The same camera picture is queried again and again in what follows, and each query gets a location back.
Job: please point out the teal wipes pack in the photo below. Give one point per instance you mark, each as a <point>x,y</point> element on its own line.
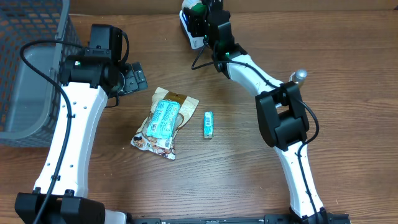
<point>162,123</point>

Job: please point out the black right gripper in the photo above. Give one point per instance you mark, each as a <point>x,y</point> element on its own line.
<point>200,27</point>

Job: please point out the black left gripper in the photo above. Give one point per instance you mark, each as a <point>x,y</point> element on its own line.
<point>132,79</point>

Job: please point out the Kleenex tissue pack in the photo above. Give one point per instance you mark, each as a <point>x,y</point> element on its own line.
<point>208,126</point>

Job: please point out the green lid Knorr jar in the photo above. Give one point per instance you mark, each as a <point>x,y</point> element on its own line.
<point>195,5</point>

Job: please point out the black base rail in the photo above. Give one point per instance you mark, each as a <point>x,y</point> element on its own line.
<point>267,219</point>

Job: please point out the white barcode scanner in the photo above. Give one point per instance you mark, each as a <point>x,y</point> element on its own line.
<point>195,42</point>

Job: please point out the brown snack pouch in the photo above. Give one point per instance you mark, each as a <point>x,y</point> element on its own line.
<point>164,147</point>

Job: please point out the grey plastic mesh basket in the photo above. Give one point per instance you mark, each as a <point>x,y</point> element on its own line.
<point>29,103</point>

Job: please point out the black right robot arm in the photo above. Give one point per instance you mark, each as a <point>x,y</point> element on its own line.
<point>281,113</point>

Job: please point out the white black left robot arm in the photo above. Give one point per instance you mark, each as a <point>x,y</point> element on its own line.
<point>88,80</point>

